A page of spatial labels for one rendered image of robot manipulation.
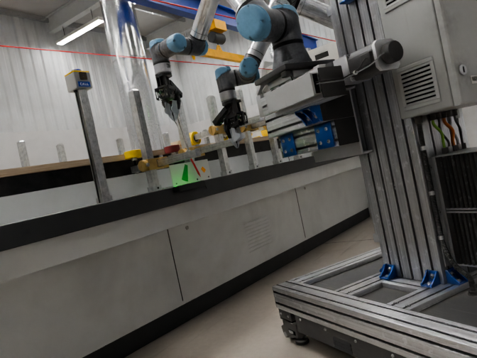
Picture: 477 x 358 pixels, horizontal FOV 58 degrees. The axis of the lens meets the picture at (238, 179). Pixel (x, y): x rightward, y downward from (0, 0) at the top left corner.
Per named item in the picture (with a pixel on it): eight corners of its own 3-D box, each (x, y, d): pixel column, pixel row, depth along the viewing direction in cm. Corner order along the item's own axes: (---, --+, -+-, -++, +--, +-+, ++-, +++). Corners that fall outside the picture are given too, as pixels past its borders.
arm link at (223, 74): (232, 63, 190) (213, 67, 189) (237, 87, 190) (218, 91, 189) (231, 67, 197) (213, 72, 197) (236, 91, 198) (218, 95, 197)
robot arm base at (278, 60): (321, 62, 158) (315, 35, 158) (287, 65, 151) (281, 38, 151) (298, 74, 171) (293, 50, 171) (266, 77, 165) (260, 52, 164)
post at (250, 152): (258, 170, 248) (241, 89, 247) (255, 170, 246) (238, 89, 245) (254, 171, 251) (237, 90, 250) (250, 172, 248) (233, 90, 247)
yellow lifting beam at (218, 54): (250, 67, 786) (247, 50, 785) (192, 57, 645) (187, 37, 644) (246, 69, 791) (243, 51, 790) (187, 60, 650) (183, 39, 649)
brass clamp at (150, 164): (170, 166, 195) (167, 155, 195) (147, 170, 184) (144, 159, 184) (161, 168, 199) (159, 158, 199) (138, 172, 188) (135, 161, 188)
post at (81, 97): (113, 200, 170) (88, 89, 169) (102, 202, 167) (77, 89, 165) (106, 202, 173) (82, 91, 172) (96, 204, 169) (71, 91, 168)
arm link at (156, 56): (155, 36, 186) (144, 43, 192) (160, 61, 186) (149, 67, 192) (170, 38, 192) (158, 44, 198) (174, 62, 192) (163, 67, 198)
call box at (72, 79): (93, 89, 169) (89, 70, 169) (77, 89, 164) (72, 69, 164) (84, 94, 174) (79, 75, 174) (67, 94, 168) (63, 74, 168)
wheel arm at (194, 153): (201, 158, 177) (199, 148, 177) (196, 158, 175) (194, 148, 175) (138, 174, 205) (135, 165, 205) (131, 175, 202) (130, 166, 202)
